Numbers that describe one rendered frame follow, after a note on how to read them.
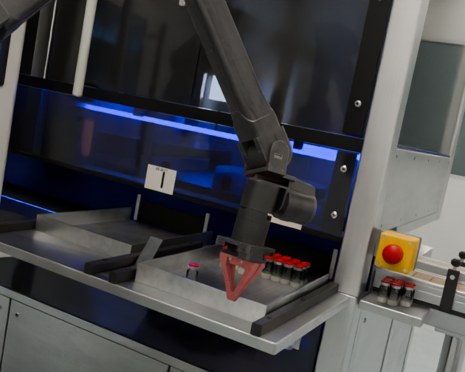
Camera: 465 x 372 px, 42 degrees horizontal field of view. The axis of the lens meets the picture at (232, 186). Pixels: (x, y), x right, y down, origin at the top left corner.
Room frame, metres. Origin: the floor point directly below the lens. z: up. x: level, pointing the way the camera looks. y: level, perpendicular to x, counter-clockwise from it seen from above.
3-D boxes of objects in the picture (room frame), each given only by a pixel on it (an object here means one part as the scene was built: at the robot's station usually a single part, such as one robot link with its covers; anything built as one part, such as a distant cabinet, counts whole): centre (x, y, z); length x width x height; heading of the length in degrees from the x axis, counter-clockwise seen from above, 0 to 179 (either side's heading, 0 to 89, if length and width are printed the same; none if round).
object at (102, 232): (1.40, 0.22, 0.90); 0.34 x 0.26 x 0.04; 154
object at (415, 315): (1.28, -0.40, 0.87); 0.14 x 0.13 x 0.02; 154
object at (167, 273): (1.17, -0.05, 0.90); 0.34 x 0.26 x 0.04; 154
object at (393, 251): (1.20, -0.34, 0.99); 0.04 x 0.04 x 0.04; 64
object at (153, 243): (1.13, 0.16, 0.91); 0.14 x 0.03 x 0.06; 153
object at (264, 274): (1.27, -0.10, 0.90); 0.18 x 0.02 x 0.05; 64
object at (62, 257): (1.26, 0.10, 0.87); 0.70 x 0.48 x 0.02; 64
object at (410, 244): (1.25, -0.36, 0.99); 0.08 x 0.07 x 0.07; 154
